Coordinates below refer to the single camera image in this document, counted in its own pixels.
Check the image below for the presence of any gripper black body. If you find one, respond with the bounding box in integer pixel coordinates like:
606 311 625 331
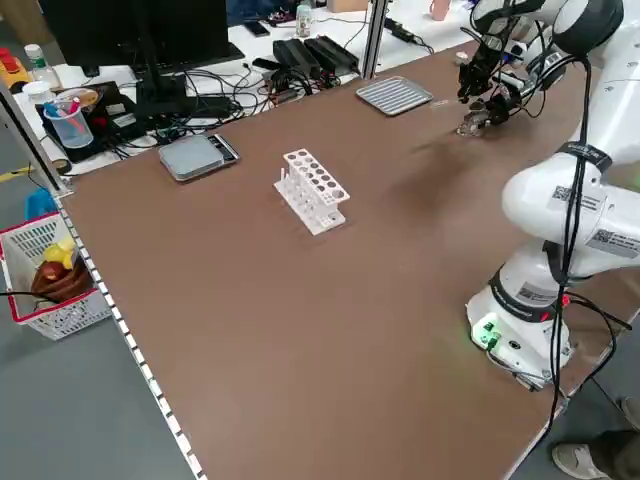
469 37 506 76
492 84 524 121

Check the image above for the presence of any tall glass beaker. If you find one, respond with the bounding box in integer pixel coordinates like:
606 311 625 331
456 101 494 140

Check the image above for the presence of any white test tube rack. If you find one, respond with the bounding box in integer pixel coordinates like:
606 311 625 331
273 148 352 236

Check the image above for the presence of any ribbed metal tray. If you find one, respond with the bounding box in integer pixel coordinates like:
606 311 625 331
355 74 434 118

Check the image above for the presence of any black adapter with yellow label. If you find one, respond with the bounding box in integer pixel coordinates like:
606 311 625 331
383 17 417 45

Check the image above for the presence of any black ribbed power brick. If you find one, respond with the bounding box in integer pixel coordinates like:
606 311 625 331
303 34 361 74
272 38 322 81

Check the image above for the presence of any patterned drink bottle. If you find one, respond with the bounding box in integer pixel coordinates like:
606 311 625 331
294 2 316 39

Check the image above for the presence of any silver digital scale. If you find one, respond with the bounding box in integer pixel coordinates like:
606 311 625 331
158 133 241 184

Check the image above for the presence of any black monitor stand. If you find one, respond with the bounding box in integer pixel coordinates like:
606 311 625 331
133 0 194 120

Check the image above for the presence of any black box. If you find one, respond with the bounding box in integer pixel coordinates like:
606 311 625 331
42 82 147 164

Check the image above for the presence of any person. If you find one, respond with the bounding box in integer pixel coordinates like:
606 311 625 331
549 397 640 480

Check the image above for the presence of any black computer monitor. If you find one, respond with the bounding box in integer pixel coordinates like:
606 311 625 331
38 0 246 77

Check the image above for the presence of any clear measuring cup with pens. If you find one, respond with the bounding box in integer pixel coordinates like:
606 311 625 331
43 97 95 150

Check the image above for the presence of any clear bottle with white cap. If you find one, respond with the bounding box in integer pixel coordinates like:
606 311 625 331
23 44 57 92

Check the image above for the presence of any yellow toy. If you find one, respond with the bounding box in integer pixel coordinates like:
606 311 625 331
42 237 77 266

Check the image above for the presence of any blue bag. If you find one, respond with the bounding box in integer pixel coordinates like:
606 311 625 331
24 188 57 221

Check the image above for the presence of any brown toy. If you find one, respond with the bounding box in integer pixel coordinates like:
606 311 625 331
30 259 95 304

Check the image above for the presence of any white basket with red rim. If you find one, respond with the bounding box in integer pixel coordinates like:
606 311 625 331
0 212 114 342

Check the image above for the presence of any aluminium frame post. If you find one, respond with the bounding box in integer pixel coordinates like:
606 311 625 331
358 0 392 81

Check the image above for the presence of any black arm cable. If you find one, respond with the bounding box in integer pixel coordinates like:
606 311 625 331
547 52 604 439

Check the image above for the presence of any black base cable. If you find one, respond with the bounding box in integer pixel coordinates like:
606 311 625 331
542 293 634 441

